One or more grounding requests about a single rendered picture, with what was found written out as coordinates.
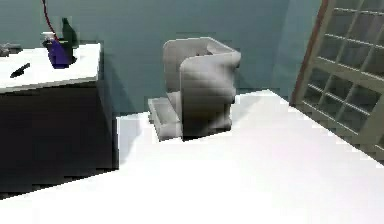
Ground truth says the dark cabinet with white top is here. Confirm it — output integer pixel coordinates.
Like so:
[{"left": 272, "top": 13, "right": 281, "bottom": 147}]
[{"left": 0, "top": 42, "right": 120, "bottom": 201}]

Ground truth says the dark green bottle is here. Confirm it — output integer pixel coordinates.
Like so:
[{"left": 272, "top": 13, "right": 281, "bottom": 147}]
[{"left": 61, "top": 17, "right": 80, "bottom": 58}]

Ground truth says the glass paned room door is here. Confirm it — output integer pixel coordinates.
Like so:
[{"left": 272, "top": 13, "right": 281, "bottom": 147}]
[{"left": 289, "top": 0, "right": 384, "bottom": 162}]

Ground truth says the grey tap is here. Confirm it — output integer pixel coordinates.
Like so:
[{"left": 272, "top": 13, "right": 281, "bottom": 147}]
[{"left": 0, "top": 42, "right": 24, "bottom": 58}]

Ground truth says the red cord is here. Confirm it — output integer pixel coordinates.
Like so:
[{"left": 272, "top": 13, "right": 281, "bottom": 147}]
[{"left": 41, "top": 0, "right": 60, "bottom": 42}]

